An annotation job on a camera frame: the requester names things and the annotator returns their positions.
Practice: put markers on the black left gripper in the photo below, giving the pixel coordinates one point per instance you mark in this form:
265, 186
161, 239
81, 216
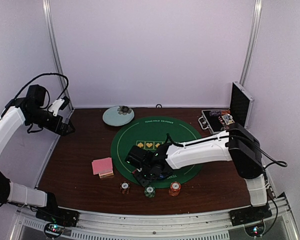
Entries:
55, 128

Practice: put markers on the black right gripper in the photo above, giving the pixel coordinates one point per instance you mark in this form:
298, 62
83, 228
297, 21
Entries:
144, 182

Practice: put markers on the red poker chip stack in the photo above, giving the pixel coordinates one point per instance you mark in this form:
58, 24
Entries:
175, 188

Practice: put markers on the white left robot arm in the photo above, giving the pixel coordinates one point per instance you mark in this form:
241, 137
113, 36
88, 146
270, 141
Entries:
29, 111

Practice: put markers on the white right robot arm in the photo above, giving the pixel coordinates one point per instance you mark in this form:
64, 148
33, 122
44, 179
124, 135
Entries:
235, 144

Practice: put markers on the green poker chip stack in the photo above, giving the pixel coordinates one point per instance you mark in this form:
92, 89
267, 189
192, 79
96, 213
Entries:
150, 191

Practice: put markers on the brown poker chip stack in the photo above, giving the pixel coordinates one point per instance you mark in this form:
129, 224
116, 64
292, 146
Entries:
125, 187

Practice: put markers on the playing card box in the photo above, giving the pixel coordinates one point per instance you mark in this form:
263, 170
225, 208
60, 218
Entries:
106, 175

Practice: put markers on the red-backed playing card deck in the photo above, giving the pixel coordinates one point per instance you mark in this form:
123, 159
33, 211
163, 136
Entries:
102, 166

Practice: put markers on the light blue flower plate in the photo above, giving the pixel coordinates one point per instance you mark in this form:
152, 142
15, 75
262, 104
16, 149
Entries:
117, 116

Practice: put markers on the aluminium poker case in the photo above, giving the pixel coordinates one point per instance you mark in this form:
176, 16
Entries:
219, 119

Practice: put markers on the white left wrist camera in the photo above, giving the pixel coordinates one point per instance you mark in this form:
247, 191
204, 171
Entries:
58, 105

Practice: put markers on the aluminium front rail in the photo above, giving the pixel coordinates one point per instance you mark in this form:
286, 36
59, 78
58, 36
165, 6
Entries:
215, 225

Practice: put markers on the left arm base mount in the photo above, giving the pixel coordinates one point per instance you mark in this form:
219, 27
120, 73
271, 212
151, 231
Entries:
54, 214

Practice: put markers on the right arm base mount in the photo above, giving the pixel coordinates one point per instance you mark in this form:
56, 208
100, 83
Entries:
249, 214

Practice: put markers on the left aluminium frame post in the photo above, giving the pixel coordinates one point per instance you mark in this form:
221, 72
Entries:
54, 48

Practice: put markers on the aluminium frame post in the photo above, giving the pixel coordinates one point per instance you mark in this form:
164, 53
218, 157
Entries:
54, 48
253, 36

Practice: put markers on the right aluminium frame post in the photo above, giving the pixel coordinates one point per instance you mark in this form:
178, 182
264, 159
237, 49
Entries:
253, 36

